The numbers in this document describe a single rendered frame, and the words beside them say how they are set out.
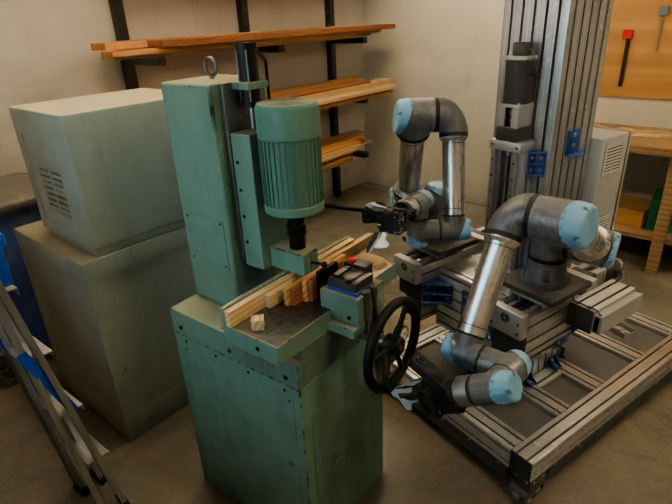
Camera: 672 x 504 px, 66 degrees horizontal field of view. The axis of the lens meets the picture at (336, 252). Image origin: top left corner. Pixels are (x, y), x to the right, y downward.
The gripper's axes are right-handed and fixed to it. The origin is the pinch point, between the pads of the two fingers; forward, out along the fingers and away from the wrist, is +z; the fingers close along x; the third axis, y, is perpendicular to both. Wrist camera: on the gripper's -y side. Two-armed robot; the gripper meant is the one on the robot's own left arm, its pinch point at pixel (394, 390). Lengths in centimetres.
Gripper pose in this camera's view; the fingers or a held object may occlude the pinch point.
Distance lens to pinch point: 146.7
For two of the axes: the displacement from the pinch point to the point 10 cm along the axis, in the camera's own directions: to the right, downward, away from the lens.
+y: 4.4, 9.0, 0.8
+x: 6.0, -3.6, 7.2
